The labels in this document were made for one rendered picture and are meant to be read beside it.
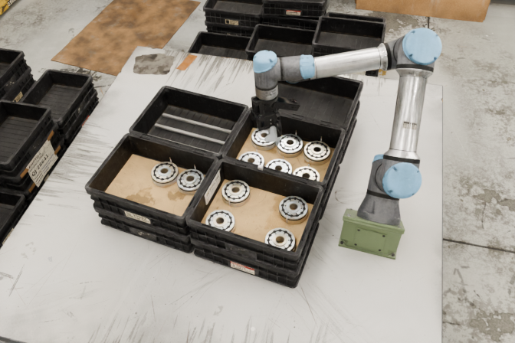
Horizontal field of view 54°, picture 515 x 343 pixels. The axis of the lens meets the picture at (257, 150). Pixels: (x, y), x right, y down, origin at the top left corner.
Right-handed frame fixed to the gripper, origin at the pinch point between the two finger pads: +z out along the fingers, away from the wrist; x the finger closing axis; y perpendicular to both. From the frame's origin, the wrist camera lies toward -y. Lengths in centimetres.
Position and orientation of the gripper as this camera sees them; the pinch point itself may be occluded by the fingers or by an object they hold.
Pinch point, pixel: (275, 137)
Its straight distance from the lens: 182.6
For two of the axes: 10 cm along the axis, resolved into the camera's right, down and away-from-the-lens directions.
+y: -9.2, 3.2, -2.5
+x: 4.0, 6.1, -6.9
